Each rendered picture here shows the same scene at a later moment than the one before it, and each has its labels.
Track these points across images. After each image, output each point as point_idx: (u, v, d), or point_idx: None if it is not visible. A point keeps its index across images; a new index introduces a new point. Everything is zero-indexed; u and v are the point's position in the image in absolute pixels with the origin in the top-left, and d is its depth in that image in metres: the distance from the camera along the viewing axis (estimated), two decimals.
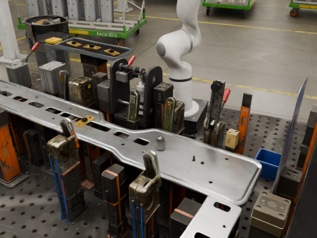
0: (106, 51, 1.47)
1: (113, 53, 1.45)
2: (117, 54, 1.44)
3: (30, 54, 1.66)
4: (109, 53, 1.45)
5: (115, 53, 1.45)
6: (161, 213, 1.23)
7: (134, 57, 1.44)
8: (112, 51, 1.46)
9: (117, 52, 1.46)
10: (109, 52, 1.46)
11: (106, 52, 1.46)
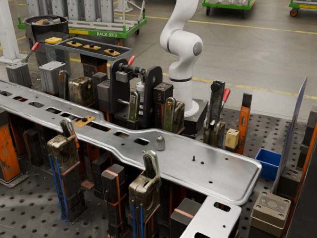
0: (106, 51, 1.47)
1: (113, 53, 1.45)
2: (117, 54, 1.44)
3: (30, 54, 1.66)
4: (109, 53, 1.45)
5: (115, 53, 1.45)
6: (161, 213, 1.23)
7: (134, 57, 1.44)
8: (112, 51, 1.46)
9: (117, 52, 1.46)
10: (109, 52, 1.46)
11: (106, 52, 1.46)
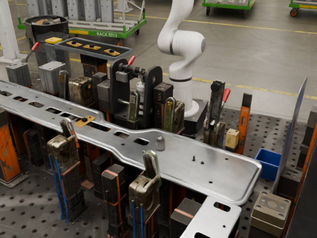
0: (106, 51, 1.47)
1: (113, 53, 1.45)
2: (117, 54, 1.44)
3: (30, 54, 1.66)
4: (109, 53, 1.45)
5: (115, 53, 1.45)
6: (161, 213, 1.23)
7: (134, 57, 1.44)
8: (112, 51, 1.46)
9: (117, 52, 1.46)
10: (109, 52, 1.46)
11: (106, 52, 1.46)
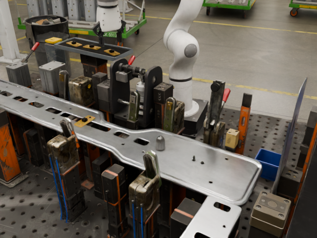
0: (106, 51, 1.47)
1: (113, 53, 1.45)
2: (117, 54, 1.44)
3: (30, 54, 1.66)
4: (109, 53, 1.45)
5: (115, 53, 1.45)
6: (161, 213, 1.23)
7: (134, 57, 1.44)
8: (112, 51, 1.46)
9: (117, 52, 1.46)
10: (109, 52, 1.46)
11: (106, 52, 1.46)
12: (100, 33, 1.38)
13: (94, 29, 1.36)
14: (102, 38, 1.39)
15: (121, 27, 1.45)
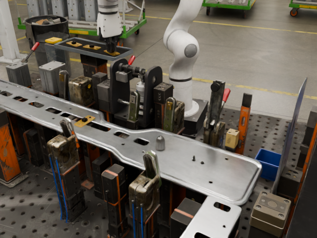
0: (106, 51, 1.47)
1: (113, 53, 1.45)
2: (117, 54, 1.44)
3: (30, 54, 1.66)
4: (109, 53, 1.45)
5: (115, 53, 1.45)
6: (161, 213, 1.23)
7: (134, 57, 1.44)
8: (112, 51, 1.46)
9: (117, 52, 1.46)
10: (109, 52, 1.46)
11: (106, 52, 1.46)
12: (106, 41, 1.41)
13: (100, 38, 1.39)
14: (110, 45, 1.43)
15: (116, 35, 1.45)
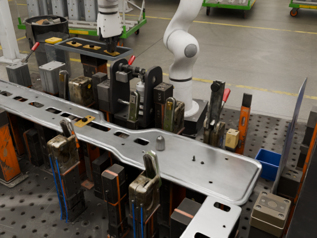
0: (106, 51, 1.47)
1: (113, 53, 1.45)
2: (117, 54, 1.44)
3: (30, 54, 1.66)
4: (109, 53, 1.45)
5: (115, 53, 1.45)
6: (161, 213, 1.23)
7: (134, 57, 1.44)
8: (112, 51, 1.46)
9: (117, 52, 1.46)
10: (109, 52, 1.46)
11: (106, 52, 1.46)
12: (106, 41, 1.41)
13: (101, 38, 1.39)
14: (110, 45, 1.43)
15: (116, 35, 1.45)
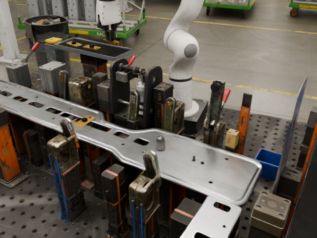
0: (105, 39, 1.45)
1: (112, 41, 1.42)
2: (116, 42, 1.41)
3: (30, 54, 1.66)
4: (108, 41, 1.43)
5: (115, 41, 1.42)
6: (161, 213, 1.23)
7: (134, 57, 1.44)
8: (112, 40, 1.43)
9: (116, 41, 1.43)
10: (108, 41, 1.43)
11: (105, 40, 1.44)
12: (106, 29, 1.39)
13: (99, 26, 1.37)
14: (109, 33, 1.40)
15: (116, 23, 1.42)
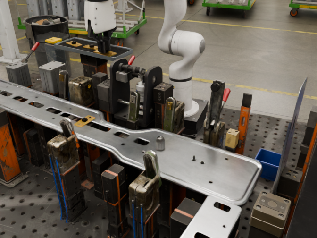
0: (96, 51, 1.13)
1: (107, 53, 1.11)
2: (113, 54, 1.10)
3: (30, 54, 1.66)
4: (102, 53, 1.11)
5: (111, 53, 1.11)
6: (161, 213, 1.23)
7: (134, 57, 1.44)
8: (106, 51, 1.12)
9: (112, 52, 1.12)
10: (101, 53, 1.11)
11: (97, 53, 1.12)
12: (99, 38, 1.07)
13: (91, 35, 1.05)
14: (103, 42, 1.08)
15: (110, 30, 1.11)
